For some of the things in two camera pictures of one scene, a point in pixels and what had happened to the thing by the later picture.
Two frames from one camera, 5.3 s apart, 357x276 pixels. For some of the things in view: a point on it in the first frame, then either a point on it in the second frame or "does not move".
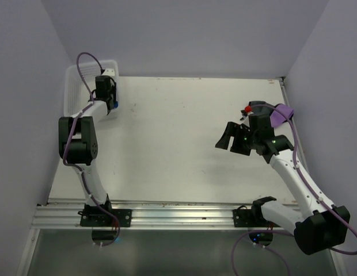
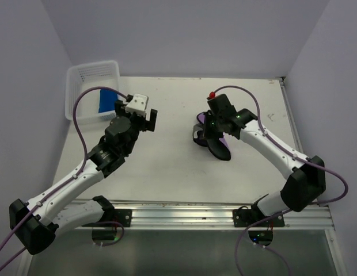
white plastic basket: [77, 91] does not move
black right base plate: [249, 218] does not move
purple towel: [277, 118] → [201, 118]
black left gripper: [113, 84] → [146, 125]
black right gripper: [233, 129] → [207, 133]
